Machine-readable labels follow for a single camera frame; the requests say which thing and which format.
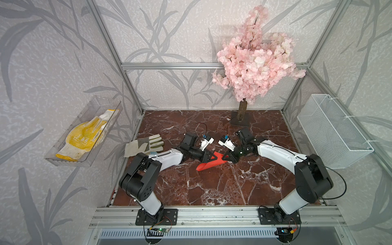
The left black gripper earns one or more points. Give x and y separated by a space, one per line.
209 160

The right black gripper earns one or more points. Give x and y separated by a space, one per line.
230 156

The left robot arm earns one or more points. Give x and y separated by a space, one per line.
139 179

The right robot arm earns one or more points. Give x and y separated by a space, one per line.
311 176

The white grey work glove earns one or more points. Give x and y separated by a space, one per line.
153 143

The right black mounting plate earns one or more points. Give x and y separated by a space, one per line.
266 214

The black mounting plate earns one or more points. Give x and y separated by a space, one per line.
162 217
266 214

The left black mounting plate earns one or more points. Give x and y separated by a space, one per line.
162 217

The pink cherry blossom tree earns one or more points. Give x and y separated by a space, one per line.
254 63

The right circuit board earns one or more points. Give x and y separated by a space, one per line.
286 231

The circuit board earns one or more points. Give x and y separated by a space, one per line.
286 231
158 232

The left circuit board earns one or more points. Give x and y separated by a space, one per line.
158 232

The horizontal aluminium back bar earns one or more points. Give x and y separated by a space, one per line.
171 66

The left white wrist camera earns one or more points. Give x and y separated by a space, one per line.
207 139

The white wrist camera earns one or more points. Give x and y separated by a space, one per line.
207 139
226 141

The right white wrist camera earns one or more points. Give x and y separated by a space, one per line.
226 141

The white wire mesh basket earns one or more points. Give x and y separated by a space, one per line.
332 133

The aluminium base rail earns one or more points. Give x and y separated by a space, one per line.
218 216

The clear plastic wall tray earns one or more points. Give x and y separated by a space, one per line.
95 107

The aluminium frame corner post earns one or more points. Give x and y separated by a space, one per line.
94 9

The right aluminium corner post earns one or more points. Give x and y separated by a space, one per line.
338 13

